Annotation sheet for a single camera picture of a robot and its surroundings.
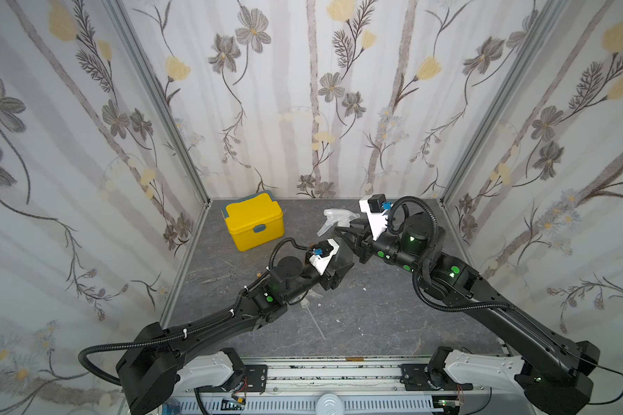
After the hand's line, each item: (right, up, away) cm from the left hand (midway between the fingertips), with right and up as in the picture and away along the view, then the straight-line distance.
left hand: (345, 253), depth 69 cm
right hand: (-1, +7, -12) cm, 14 cm away
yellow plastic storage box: (-31, +10, +26) cm, 42 cm away
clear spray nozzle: (-12, -19, +19) cm, 30 cm away
